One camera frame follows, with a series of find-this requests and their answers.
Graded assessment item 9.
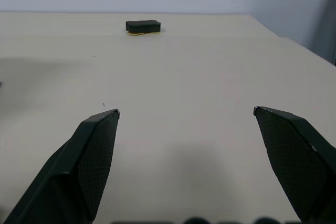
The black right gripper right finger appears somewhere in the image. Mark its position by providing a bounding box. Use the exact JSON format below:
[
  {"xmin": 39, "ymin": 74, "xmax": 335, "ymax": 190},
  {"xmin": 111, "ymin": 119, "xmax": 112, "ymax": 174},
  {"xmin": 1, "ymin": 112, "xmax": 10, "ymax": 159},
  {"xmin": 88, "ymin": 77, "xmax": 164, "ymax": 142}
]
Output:
[{"xmin": 253, "ymin": 105, "xmax": 336, "ymax": 224}]

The dark green yellow sponge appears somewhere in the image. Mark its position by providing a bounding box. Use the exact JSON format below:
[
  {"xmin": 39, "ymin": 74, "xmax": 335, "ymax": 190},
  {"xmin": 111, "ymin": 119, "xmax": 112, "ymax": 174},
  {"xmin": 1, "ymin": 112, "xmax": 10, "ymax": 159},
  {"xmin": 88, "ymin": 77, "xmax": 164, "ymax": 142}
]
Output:
[{"xmin": 125, "ymin": 19, "xmax": 162, "ymax": 37}]

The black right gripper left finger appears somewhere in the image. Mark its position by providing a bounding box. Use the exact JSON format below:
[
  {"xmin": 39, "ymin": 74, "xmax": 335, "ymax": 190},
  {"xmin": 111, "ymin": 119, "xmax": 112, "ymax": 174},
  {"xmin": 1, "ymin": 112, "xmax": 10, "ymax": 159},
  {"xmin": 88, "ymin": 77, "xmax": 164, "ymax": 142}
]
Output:
[{"xmin": 0, "ymin": 109, "xmax": 121, "ymax": 224}]

